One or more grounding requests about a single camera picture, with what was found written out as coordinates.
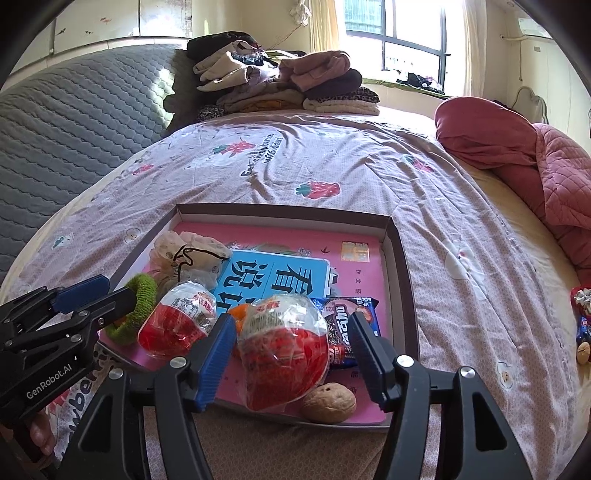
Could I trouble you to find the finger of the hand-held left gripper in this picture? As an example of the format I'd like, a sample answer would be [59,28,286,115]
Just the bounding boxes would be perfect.
[4,287,139,359]
[0,275,112,325]

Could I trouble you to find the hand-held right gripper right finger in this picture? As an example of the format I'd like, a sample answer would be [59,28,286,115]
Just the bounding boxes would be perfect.
[347,311,534,480]

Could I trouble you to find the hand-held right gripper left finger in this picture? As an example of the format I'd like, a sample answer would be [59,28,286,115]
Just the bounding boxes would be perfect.
[53,314,237,480]

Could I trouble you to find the green fuzzy ring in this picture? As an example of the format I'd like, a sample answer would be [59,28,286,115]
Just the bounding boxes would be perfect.
[102,273,158,344]

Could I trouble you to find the orange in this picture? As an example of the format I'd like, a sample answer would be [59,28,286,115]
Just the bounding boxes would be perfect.
[229,305,252,335]

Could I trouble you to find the blue cookie packet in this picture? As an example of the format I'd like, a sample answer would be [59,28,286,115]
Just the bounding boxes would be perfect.
[310,296,382,368]

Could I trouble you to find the walnut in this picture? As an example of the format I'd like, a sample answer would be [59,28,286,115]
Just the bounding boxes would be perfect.
[301,383,357,423]

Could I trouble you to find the red white egg toy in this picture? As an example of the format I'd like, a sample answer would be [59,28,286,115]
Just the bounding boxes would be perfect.
[236,293,331,412]
[137,281,218,358]

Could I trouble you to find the shallow grey cardboard box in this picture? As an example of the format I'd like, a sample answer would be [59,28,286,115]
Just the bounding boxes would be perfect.
[99,203,421,432]

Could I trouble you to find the white drawstring cloth pouch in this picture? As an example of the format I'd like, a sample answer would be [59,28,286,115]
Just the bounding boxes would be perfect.
[150,230,233,289]

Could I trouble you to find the person's left hand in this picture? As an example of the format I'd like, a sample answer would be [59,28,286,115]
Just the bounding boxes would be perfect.
[25,408,58,462]

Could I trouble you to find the pink book with blue label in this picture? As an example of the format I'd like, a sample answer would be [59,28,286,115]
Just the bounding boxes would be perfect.
[104,220,389,425]

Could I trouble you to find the grey quilted headboard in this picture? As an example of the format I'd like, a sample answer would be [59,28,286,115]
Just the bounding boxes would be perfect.
[0,44,195,287]

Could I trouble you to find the small doll toy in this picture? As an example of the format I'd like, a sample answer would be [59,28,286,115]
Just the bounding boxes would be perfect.
[570,286,591,365]

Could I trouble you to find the pink quilt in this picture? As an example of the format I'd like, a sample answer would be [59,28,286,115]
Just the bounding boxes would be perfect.
[435,96,591,268]

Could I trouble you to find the dark clothes on windowsill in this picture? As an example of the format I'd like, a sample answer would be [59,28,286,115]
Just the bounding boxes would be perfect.
[397,71,446,93]

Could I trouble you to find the pile of folded clothes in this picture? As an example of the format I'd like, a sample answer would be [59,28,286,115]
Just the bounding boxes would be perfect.
[187,31,382,123]

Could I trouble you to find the white chair back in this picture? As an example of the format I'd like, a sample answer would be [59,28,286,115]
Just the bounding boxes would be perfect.
[512,85,550,125]

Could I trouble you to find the window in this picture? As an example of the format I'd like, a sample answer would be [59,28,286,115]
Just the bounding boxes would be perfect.
[344,0,451,90]

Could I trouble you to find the cream curtain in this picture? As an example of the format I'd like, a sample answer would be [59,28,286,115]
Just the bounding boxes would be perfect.
[462,0,491,97]
[308,0,347,54]

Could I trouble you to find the white air conditioner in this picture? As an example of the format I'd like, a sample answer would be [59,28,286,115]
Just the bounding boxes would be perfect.
[517,17,555,40]

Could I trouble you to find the floral painted wall panel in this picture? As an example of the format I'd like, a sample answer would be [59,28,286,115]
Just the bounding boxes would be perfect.
[9,0,195,75]

